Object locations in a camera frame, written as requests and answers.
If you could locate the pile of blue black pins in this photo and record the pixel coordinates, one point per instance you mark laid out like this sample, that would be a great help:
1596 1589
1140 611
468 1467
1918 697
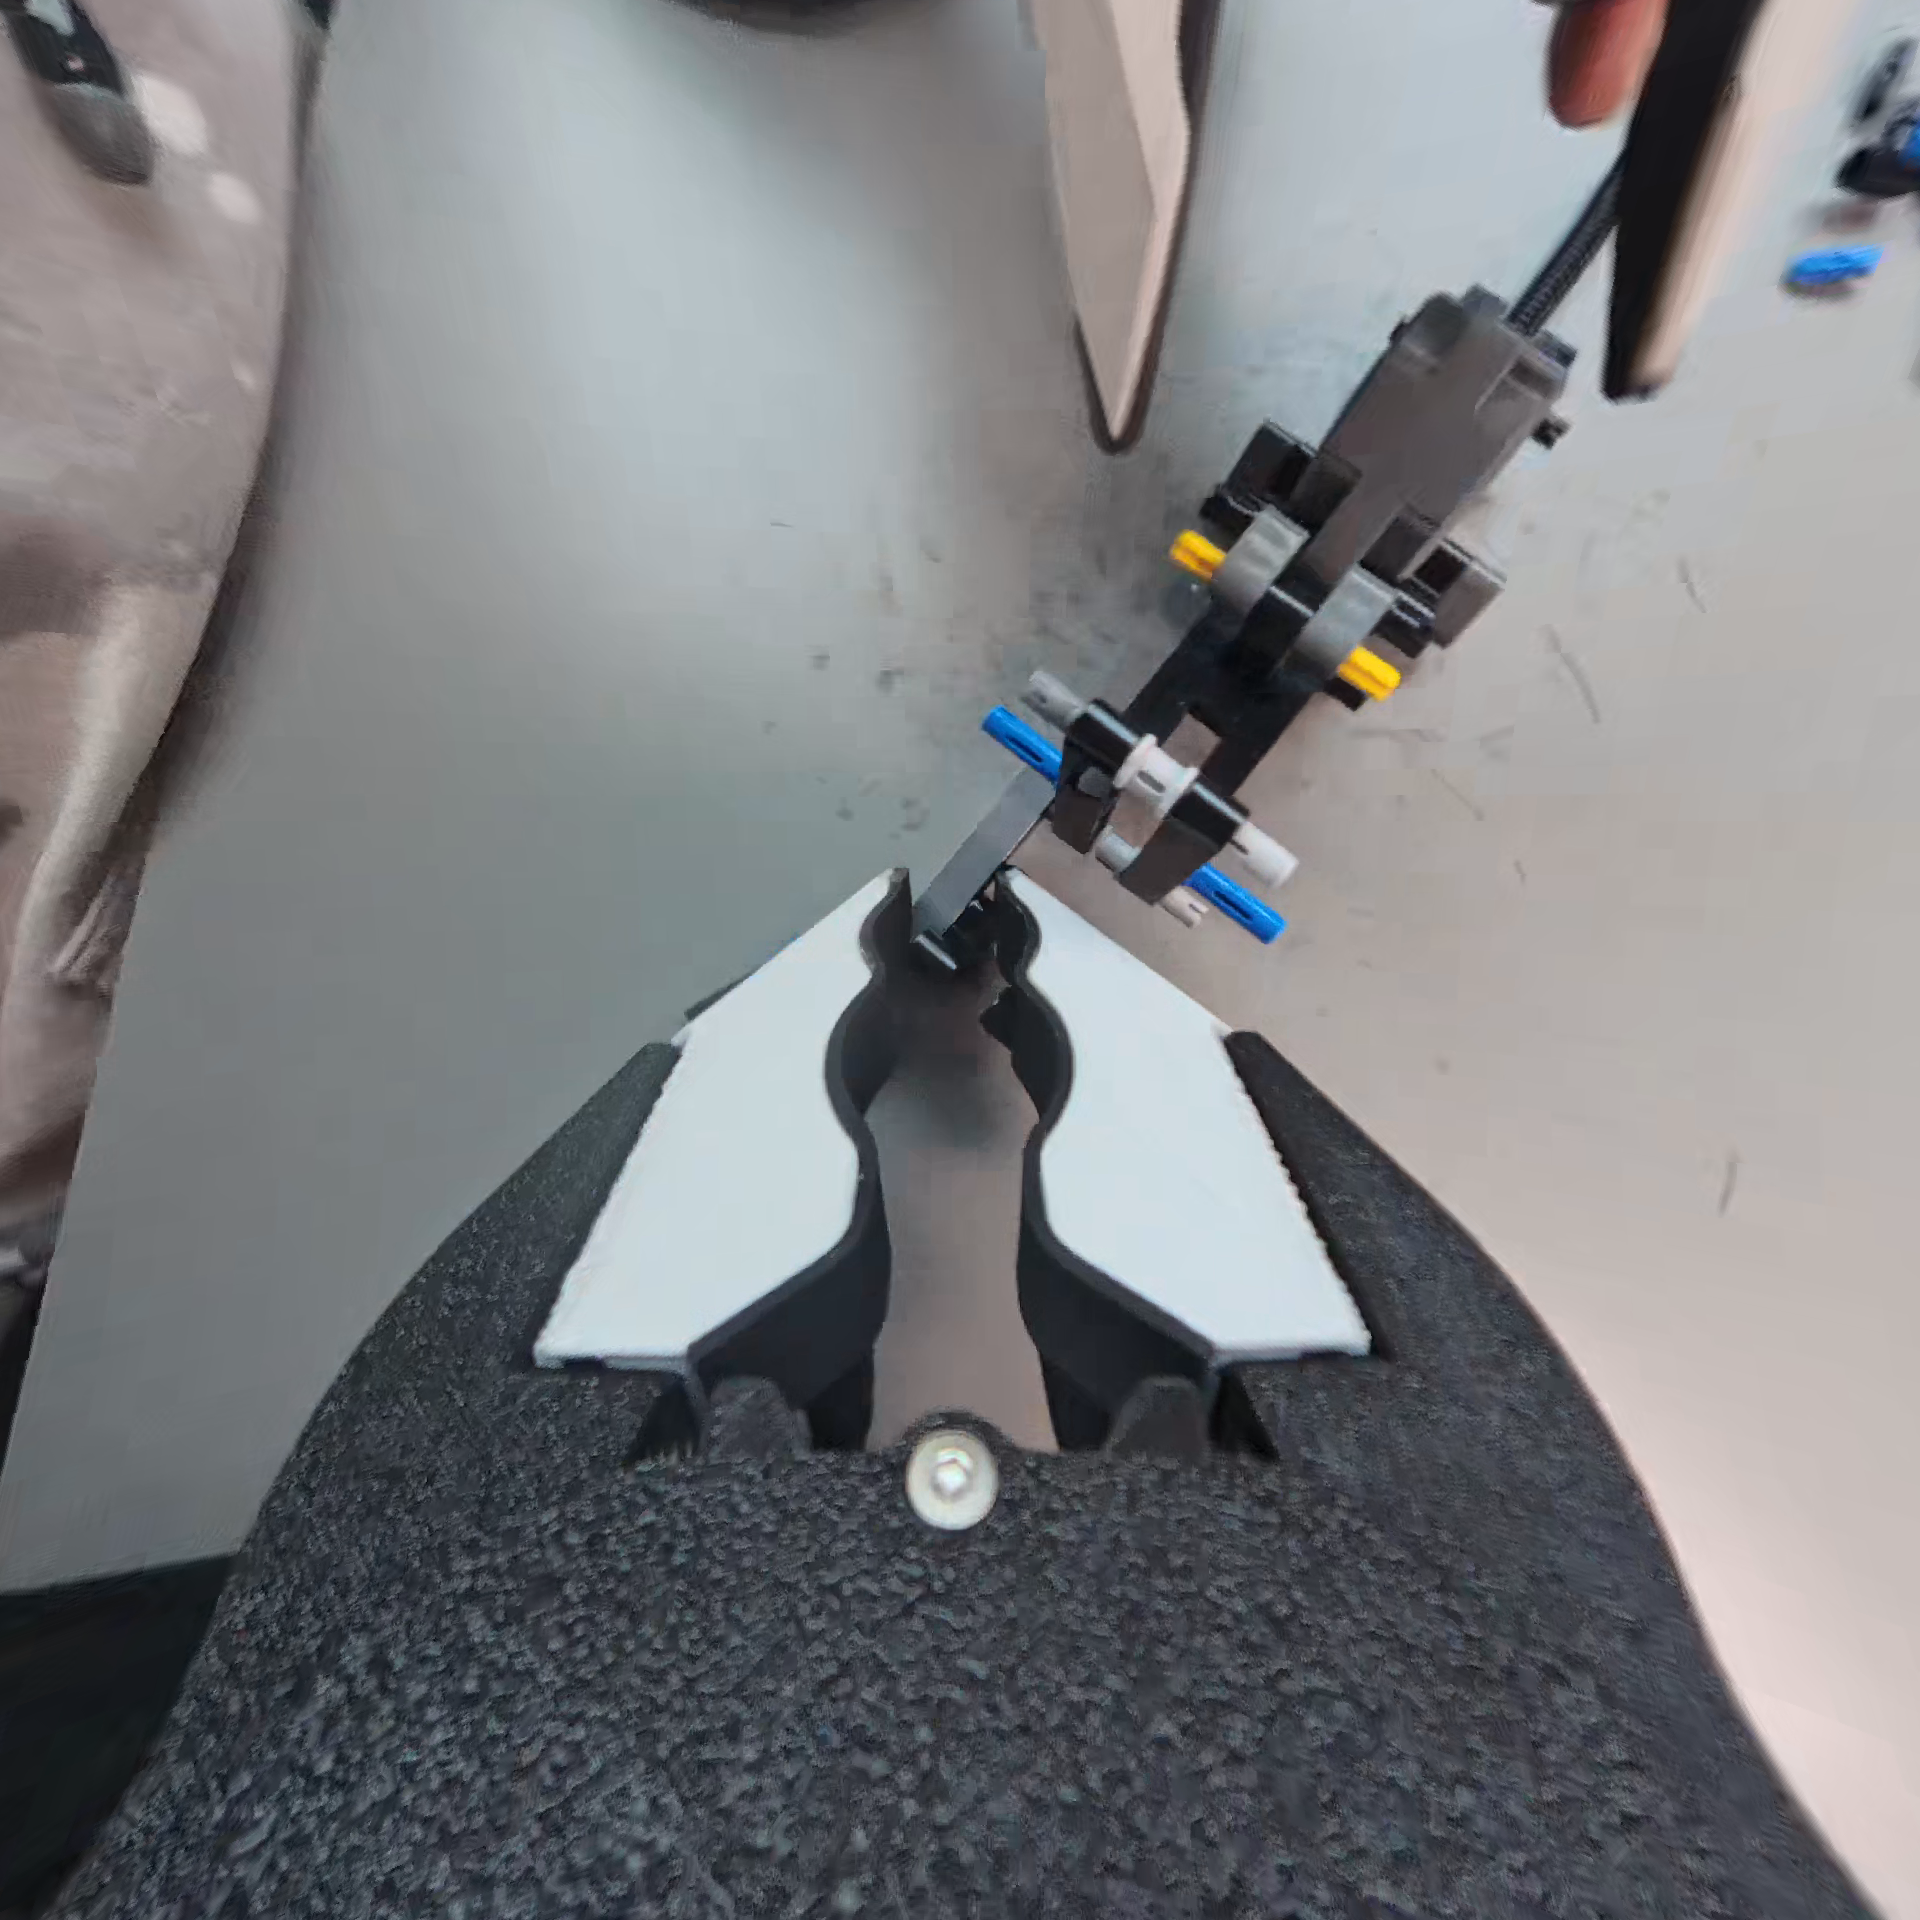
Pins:
1833 265

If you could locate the grey camouflage jacket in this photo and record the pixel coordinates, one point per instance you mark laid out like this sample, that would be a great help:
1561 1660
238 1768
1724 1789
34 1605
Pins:
136 525

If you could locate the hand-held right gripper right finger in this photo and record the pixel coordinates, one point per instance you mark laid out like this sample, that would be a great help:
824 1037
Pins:
1185 1171

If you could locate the person's left hand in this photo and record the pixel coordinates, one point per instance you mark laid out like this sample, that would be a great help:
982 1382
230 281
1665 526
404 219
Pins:
1598 60

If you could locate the grey desk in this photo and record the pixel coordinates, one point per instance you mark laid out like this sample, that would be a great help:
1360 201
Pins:
599 599

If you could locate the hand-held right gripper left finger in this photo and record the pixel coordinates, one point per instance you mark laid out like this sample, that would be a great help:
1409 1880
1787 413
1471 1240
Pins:
721 1171

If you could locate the black toy brick assembly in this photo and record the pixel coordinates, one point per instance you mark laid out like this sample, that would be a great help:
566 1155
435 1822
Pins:
1290 616

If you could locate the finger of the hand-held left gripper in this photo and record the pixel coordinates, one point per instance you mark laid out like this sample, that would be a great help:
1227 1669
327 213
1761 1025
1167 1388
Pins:
1119 182
1680 195

